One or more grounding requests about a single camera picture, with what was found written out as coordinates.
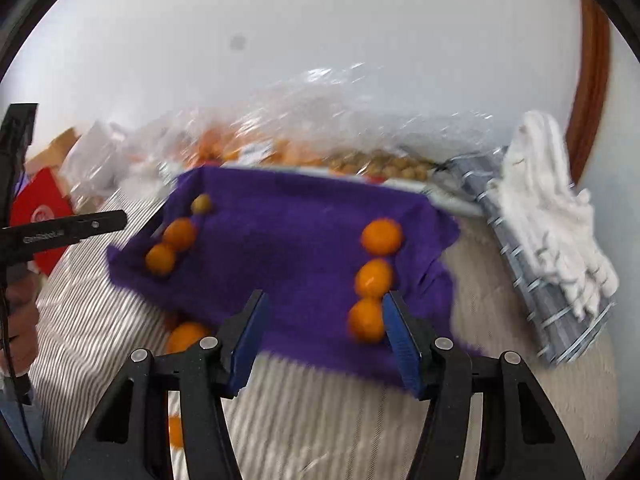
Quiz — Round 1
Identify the grey checkered cloth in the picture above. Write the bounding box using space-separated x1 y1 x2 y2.
435 146 617 370

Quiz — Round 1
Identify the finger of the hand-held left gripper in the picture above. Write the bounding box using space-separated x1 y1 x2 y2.
0 210 128 257

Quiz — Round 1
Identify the clear plastic bag of oranges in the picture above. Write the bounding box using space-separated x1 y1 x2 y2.
127 85 331 173

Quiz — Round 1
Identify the purple towel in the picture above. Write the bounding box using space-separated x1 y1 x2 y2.
106 164 483 393

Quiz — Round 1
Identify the red paper bag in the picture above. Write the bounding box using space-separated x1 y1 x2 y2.
9 167 77 277

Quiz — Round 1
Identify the person's left hand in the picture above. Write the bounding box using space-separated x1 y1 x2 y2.
2 274 41 377

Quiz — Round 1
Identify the brown wooden door frame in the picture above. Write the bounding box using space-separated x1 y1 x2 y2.
567 0 614 187

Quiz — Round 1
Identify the large orange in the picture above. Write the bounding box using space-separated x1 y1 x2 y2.
360 218 404 256

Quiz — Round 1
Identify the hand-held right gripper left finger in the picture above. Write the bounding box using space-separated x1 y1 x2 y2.
62 289 271 480

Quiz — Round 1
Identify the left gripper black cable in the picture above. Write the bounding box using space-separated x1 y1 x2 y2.
0 280 43 473

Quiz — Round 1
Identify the striped bed sheet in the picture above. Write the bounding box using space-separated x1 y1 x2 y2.
27 185 623 480

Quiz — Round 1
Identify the clear plastic bag of longans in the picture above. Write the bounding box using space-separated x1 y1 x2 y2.
300 62 506 183

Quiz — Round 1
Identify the grey translucent plastic bag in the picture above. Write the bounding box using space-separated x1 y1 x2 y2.
64 120 168 198

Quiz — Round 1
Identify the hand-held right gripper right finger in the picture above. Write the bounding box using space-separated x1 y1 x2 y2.
382 290 586 480

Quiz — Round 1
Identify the white striped towel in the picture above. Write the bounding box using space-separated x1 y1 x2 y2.
486 110 621 322

